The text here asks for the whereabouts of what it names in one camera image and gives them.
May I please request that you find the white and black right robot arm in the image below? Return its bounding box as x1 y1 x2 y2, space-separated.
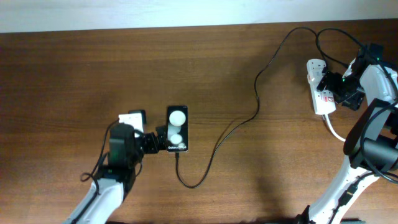
294 44 397 223

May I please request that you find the black charger cable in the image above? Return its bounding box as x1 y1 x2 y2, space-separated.
175 26 329 189

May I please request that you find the white power strip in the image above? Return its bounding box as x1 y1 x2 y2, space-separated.
306 58 337 116

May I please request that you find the black Galaxy smartphone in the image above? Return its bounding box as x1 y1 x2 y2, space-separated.
166 105 188 152

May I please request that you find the white USB charger plug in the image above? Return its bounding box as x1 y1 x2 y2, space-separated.
307 59 326 84

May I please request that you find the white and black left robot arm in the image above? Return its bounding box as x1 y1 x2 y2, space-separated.
65 121 167 223

